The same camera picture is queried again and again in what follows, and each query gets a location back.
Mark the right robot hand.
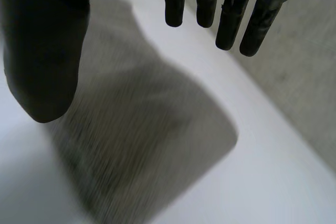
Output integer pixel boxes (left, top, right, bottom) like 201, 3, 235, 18
0, 0, 314, 124

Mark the grey towel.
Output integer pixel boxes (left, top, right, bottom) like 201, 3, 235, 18
51, 0, 239, 224

